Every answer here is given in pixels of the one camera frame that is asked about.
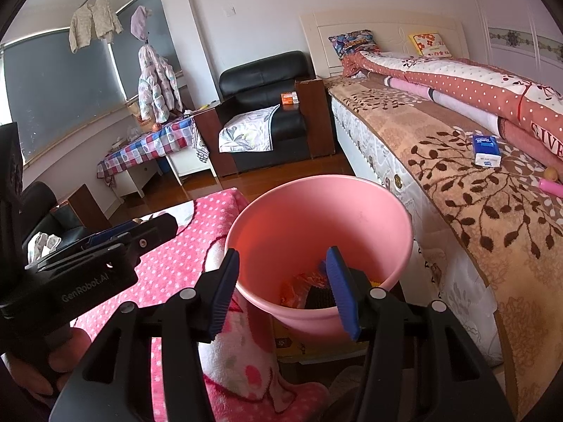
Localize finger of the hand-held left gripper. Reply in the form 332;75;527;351
81;220;141;248
108;212;179;258

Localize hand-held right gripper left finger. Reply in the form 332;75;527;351
48;248;241;422

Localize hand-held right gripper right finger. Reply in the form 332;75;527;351
325;246;515;422

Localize black foam net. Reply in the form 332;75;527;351
303;286;339;311

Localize orange white plastic wrapper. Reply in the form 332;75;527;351
279;273;328;308

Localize pink plastic bucket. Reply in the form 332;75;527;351
224;175;414;346

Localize person's left hand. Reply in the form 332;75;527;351
2;326;95;399

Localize pink polka dot blanket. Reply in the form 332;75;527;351
75;187;330;422

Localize crumpled white cloth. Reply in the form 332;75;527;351
27;233;62;262

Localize white desk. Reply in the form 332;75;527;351
108;145;216;198

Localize cardboard box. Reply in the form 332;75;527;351
270;316;374;363

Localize black leather sofa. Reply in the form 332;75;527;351
20;180;110;264

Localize checkered tablecloth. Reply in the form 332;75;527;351
97;116;196;185

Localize floral white cloth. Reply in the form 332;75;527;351
219;104;281;154

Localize white patterned puffer jacket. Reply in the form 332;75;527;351
138;44;183;124

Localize white bed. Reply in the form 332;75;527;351
299;9;563;422

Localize brown leaf bed blanket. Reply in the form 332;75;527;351
325;75;563;420

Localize black leather armchair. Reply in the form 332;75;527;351
194;50;337;179

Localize blue tissue pack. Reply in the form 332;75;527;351
472;134;502;168

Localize cream knit cardigan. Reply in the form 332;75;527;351
69;0;124;53

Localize purple knit hat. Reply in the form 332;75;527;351
131;5;152;42

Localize polka dot rolled quilt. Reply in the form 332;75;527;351
341;50;563;161

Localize colourful cartoon pillow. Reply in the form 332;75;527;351
328;30;382;59

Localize yellow floral pillow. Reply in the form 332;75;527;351
407;32;454;59

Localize white wardrobe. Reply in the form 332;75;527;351
466;0;563;97

